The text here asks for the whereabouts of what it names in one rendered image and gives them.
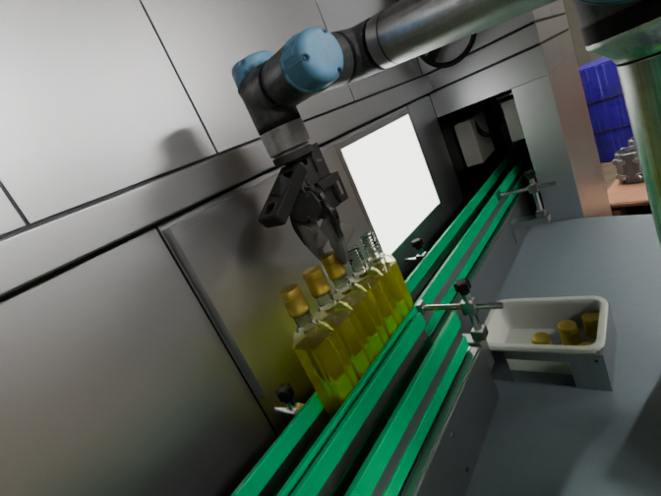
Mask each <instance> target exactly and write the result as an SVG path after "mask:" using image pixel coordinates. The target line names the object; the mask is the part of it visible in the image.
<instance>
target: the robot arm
mask: <svg viewBox="0 0 661 496"><path fill-rule="evenodd" d="M556 1H558V0H400V1H398V2H396V3H394V4H393V5H391V6H389V7H387V8H385V10H383V11H381V12H379V13H377V14H376V15H374V16H372V17H371V18H369V19H367V20H365V21H363V22H361V23H360V24H358V25H356V26H354V27H352V28H349V29H346V30H342V31H334V32H329V31H327V30H323V29H321V28H320V27H308V28H305V29H304V30H302V31H300V32H298V33H296V34H295V35H293V36H292V37H291V38H289V39H288V40H287V41H286V43H285V44H284V45H283V46H282V47H281V48H280V49H279V50H278V51H277V52H276V53H275V54H272V53H271V52H270V51H266V50H264V51H259V52H256V53H253V54H250V55H248V56H246V57H244V59H242V60H240V61H238V62H237V63H236V64H235V65H234V66H233V68H232V77H233V80H234V82H235V84H236V87H237V89H238V93H239V95H240V97H241V98H242V99H243V101H244V104H245V106H246V108H247V110H248V112H249V114H250V116H251V118H252V120H253V123H254V125H255V127H256V129H257V131H258V133H259V135H260V137H261V139H262V141H263V144H264V146H265V148H266V150H267V152H268V154H269V156H270V157H271V158H273V157H274V160H273V164H274V166H275V167H279V166H281V165H283V164H285V167H283V168H282V169H281V170H280V172H279V173H278V175H277V178H276V180H275V182H274V184H273V186H272V188H271V191H270V194H269V196H268V198H267V200H266V203H265V205H264V207H263V209H262V211H261V213H260V216H259V218H258V221H259V222H260V223H261V224H262V225H263V226H264V227H266V228H269V227H274V226H280V225H285V224H286V222H287V220H288V217H290V221H291V224H292V227H293V229H294V231H295V232H296V234H297V235H298V237H299V238H300V239H301V241H302V242H303V244H304V245H305V246H307V248H308V249H309V250H310V251H311V252H312V253H313V254H314V255H315V256H316V257H317V258H318V259H319V260H320V261H321V259H320V258H321V256H322V255H324V254H325V252H324V250H323V249H324V247H325V245H326V244H327V242H328V240H329V241H330V247H331V248H332V249H333V251H334V252H335V256H336V258H337V259H338V261H340V262H341V263H342V264H344V265H346V264H347V263H348V250H347V244H348V242H349V240H350V238H351V236H352V235H353V232H354V229H353V227H352V225H351V224H350V223H346V222H341V221H340V220H339V216H338V212H337V210H336V207H337V206H339V204H340V203H342V202H344V201H345V200H346V199H348V198H349V197H348V195H347V193H346V190H345V188H344V186H343V183H342V181H341V179H340V176H339V174H338V172H337V171H336V172H333V173H330V171H329V169H328V166H327V164H326V162H325V159H324V157H323V155H322V153H321V150H320V148H319V146H318V143H315V144H313V145H311V144H309V143H308V142H309V141H310V140H311V139H310V136H309V134H308V132H307V129H306V127H305V125H304V123H303V120H302V118H300V117H301V116H300V114H299V112H298V109H297V107H296V105H298V104H299V103H301V102H303V101H304V100H306V99H307V98H309V97H311V96H313V95H316V94H319V93H323V92H326V91H329V90H332V89H335V88H338V87H341V86H344V85H346V84H349V83H352V82H355V81H358V80H361V79H364V78H370V77H374V76H376V75H378V74H380V73H381V72H383V71H385V70H386V69H388V68H390V67H392V66H395V65H397V64H400V63H402V62H405V61H407V60H410V59H412V58H415V57H417V56H420V55H422V54H425V53H427V52H430V51H432V50H435V49H437V48H440V47H442V46H445V45H447V44H450V43H452V42H455V41H457V40H460V39H462V38H465V37H467V36H470V35H472V34H475V33H477V32H480V31H483V30H485V29H488V28H490V27H493V26H495V25H498V24H500V23H503V22H505V21H508V20H510V19H513V18H515V17H518V16H520V15H523V14H525V13H528V12H530V11H533V10H535V9H538V8H540V7H543V6H545V5H548V4H551V3H553V2H556ZM573 4H574V7H575V11H576V14H577V18H578V22H579V26H580V30H581V33H582V37H583V41H584V45H585V48H586V51H589V52H591V53H594V54H597V55H600V56H603V57H605V58H608V59H610V60H611V61H613V62H614V63H615V64H616V66H617V70H618V74H619V78H620V83H621V87H622V91H623V95H624V99H625V103H626V107H627V111H628V115H629V120H630V124H631V130H632V134H633V138H634V142H635V146H636V150H637V155H638V159H639V163H640V167H641V171H642V175H643V179H644V183H645V187H646V191H647V196H648V200H649V204H650V208H651V211H652V215H653V219H654V223H655V227H656V232H657V236H658V240H659V244H660V248H661V0H573ZM337 180H338V181H339V183H340V185H341V188H342V190H343V192H344V194H342V195H341V193H340V191H339V188H338V186H337V184H336V181H337ZM320 219H323V221H322V224H321V227H319V225H318V223H317V220H320ZM321 262H322V261H321Z"/></svg>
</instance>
